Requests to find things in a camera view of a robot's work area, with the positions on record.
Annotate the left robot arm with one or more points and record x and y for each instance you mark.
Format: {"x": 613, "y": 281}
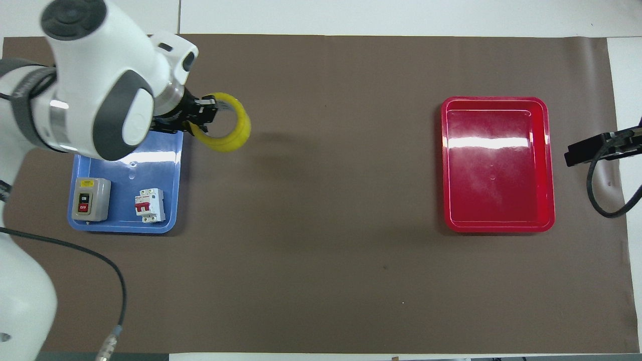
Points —
{"x": 100, "y": 50}

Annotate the white circuit breaker red levers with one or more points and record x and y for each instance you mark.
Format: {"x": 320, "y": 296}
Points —
{"x": 150, "y": 205}

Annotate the grey on-off switch box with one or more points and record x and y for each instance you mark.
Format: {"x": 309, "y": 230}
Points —
{"x": 98, "y": 200}

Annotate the blue plastic tray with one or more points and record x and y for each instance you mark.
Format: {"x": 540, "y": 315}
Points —
{"x": 150, "y": 170}

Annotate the red plastic tray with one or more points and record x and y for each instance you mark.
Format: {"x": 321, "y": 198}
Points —
{"x": 496, "y": 165}

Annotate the yellow tape roll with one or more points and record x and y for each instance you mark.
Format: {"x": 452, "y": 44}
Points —
{"x": 235, "y": 139}

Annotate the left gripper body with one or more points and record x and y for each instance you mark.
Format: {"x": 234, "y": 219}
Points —
{"x": 189, "y": 108}

